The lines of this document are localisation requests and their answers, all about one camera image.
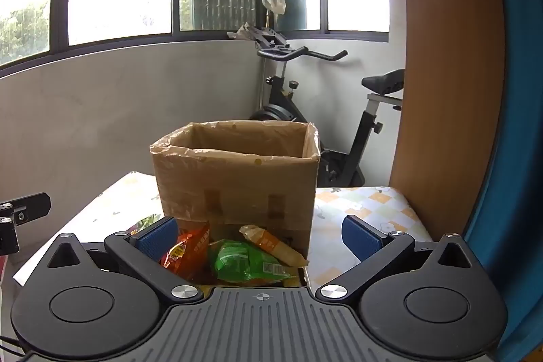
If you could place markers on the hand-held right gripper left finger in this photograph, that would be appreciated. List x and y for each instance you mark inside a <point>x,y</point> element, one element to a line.
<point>157,239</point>

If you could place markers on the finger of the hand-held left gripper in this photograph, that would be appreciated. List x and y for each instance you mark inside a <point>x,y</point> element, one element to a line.
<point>29,207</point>

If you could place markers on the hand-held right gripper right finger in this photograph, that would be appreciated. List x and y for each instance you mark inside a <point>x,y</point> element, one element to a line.
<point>360,239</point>

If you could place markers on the orange snack packet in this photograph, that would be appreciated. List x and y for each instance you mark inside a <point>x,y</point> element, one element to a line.
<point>186,256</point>

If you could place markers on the green snack packet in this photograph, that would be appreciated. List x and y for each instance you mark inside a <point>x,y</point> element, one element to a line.
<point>242,260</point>

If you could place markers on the long tan snack packet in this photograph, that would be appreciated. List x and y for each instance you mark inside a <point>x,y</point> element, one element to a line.
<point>271,243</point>

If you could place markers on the lined cardboard box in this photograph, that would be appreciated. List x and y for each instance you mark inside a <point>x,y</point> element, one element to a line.
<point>237,184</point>

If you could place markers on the checked floral tablecloth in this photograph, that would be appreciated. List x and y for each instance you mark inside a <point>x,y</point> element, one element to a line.
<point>360,201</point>

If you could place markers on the black exercise bike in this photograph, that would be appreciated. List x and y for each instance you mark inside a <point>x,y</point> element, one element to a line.
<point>360,133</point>

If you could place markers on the vertical metal pipe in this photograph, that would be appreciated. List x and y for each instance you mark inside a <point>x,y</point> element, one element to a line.
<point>263,86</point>

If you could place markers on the blue curtain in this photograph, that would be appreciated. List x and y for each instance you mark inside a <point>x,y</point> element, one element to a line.
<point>517,133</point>

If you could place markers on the wooden panel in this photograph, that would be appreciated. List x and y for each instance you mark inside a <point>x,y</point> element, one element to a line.
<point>445,69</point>

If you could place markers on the crumpled beige cloth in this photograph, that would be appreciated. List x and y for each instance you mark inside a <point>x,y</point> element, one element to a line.
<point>242,33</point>

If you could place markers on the white plastic bag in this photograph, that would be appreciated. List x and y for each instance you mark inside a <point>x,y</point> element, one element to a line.
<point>273,1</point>

